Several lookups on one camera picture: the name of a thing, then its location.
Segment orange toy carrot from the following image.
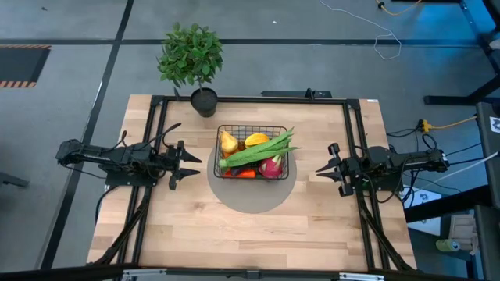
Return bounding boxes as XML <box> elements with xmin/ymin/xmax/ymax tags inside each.
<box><xmin>223</xmin><ymin>168</ymin><xmax>257</xmax><ymax>180</ymax></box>

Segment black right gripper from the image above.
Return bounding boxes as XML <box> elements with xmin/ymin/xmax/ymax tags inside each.
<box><xmin>315</xmin><ymin>142</ymin><xmax>363</xmax><ymax>197</ymax></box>

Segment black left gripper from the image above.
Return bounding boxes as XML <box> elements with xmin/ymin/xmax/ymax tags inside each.
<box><xmin>157</xmin><ymin>139</ymin><xmax>203</xmax><ymax>191</ymax></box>

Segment black table stand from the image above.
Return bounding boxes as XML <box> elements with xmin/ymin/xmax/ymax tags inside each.
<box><xmin>423</xmin><ymin>0</ymin><xmax>500</xmax><ymax>106</ymax></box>

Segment black cable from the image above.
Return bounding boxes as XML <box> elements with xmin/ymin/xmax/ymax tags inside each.
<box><xmin>448</xmin><ymin>156</ymin><xmax>485</xmax><ymax>167</ymax></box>
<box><xmin>445</xmin><ymin>142</ymin><xmax>484</xmax><ymax>157</ymax></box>

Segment yellow toy pear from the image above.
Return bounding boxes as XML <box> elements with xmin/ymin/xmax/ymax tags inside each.
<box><xmin>220</xmin><ymin>130</ymin><xmax>240</xmax><ymax>155</ymax></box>

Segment black side desk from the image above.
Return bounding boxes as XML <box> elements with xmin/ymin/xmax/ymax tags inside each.
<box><xmin>475</xmin><ymin>101</ymin><xmax>500</xmax><ymax>281</ymax></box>

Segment brown cardboard box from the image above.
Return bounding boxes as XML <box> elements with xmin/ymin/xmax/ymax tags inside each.
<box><xmin>448</xmin><ymin>214</ymin><xmax>478</xmax><ymax>251</ymax></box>

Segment black wire basket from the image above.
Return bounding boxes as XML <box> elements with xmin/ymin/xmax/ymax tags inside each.
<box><xmin>213</xmin><ymin>124</ymin><xmax>291</xmax><ymax>181</ymax></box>

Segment potted green plant black pot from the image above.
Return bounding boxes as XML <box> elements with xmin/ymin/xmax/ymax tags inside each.
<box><xmin>156</xmin><ymin>21</ymin><xmax>224</xmax><ymax>118</ymax></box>

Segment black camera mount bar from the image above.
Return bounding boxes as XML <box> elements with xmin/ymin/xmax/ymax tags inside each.
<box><xmin>261</xmin><ymin>88</ymin><xmax>333</xmax><ymax>99</ymax></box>

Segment green bottle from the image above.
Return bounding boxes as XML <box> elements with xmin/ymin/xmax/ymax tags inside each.
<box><xmin>435</xmin><ymin>238</ymin><xmax>462</xmax><ymax>253</ymax></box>

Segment white printed paper sheet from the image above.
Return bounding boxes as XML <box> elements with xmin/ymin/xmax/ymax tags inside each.
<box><xmin>401</xmin><ymin>186</ymin><xmax>443</xmax><ymax>237</ymax></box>

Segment black floor mat hazard stripes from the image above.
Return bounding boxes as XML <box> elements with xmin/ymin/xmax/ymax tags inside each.
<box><xmin>0</xmin><ymin>44</ymin><xmax>52</xmax><ymax>89</ymax></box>

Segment round grey mat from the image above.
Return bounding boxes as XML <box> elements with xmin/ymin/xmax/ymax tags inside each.
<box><xmin>206</xmin><ymin>144</ymin><xmax>298</xmax><ymax>215</ymax></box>

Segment white floor cable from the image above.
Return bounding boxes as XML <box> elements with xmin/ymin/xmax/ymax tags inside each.
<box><xmin>319</xmin><ymin>0</ymin><xmax>402</xmax><ymax>61</ymax></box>

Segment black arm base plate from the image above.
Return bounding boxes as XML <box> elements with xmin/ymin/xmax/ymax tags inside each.
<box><xmin>348</xmin><ymin>160</ymin><xmax>404</xmax><ymax>193</ymax></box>
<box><xmin>105</xmin><ymin>158</ymin><xmax>161</xmax><ymax>187</ymax></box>

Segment black aluminium table frame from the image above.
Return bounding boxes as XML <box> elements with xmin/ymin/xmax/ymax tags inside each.
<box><xmin>93</xmin><ymin>94</ymin><xmax>417</xmax><ymax>272</ymax></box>

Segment orange floor cable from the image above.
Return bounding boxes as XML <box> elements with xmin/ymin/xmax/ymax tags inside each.
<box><xmin>375</xmin><ymin>0</ymin><xmax>423</xmax><ymax>16</ymax></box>

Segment pink toy dragon fruit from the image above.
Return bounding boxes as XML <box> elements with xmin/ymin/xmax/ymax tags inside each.
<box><xmin>258</xmin><ymin>154</ymin><xmax>284</xmax><ymax>180</ymax></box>

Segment silver bracket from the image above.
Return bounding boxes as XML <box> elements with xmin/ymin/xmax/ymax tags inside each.
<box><xmin>338</xmin><ymin>272</ymin><xmax>386</xmax><ymax>281</ymax></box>
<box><xmin>122</xmin><ymin>268</ymin><xmax>168</xmax><ymax>280</ymax></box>

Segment yellow extension cable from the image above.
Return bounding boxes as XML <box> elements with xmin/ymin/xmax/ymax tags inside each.
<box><xmin>416</xmin><ymin>115</ymin><xmax>478</xmax><ymax>134</ymax></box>

